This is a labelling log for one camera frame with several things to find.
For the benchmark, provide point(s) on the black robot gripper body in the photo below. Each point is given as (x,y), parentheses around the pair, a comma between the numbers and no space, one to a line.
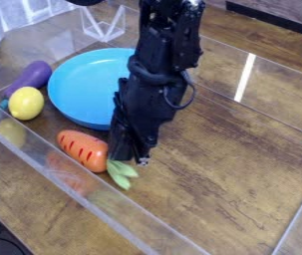
(148,98)

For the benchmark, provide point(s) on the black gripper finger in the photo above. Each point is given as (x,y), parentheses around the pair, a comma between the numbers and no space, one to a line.
(142,146)
(119,143)

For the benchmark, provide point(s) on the orange toy carrot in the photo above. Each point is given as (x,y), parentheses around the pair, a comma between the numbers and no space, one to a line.
(90,152)

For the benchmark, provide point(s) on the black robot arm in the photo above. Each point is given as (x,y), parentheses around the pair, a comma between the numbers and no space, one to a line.
(168,36)

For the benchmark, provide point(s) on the blue plastic plate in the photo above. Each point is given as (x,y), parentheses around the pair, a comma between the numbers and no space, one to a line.
(83,84)

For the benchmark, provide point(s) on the yellow toy lemon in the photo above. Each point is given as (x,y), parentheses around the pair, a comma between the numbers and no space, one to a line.
(25,103)

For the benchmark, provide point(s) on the purple toy eggplant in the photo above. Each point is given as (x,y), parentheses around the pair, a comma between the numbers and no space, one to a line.
(33,76)

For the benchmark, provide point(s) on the dark baseboard strip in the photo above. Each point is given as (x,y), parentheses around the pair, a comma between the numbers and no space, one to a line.
(263,16)

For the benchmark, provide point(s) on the white patterned curtain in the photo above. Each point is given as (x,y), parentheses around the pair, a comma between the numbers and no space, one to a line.
(20,13)

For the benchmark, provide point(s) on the clear acrylic enclosure wall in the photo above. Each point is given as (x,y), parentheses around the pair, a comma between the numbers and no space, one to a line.
(221,190)

